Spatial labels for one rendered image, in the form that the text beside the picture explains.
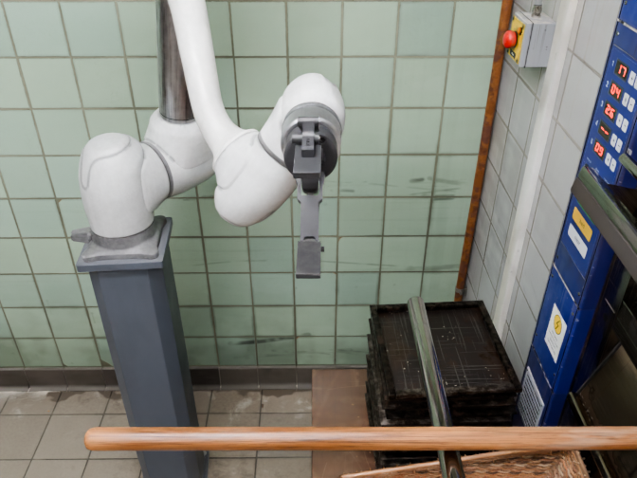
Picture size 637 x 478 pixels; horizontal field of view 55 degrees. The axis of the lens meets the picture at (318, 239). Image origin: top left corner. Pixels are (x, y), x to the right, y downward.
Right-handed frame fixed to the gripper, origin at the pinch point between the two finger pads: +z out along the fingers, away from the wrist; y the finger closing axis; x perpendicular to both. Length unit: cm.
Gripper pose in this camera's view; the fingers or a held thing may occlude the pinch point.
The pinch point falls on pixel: (307, 223)
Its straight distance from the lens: 70.5
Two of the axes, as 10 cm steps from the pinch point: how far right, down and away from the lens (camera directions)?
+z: -0.1, 5.6, -8.3
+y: 0.0, 8.3, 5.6
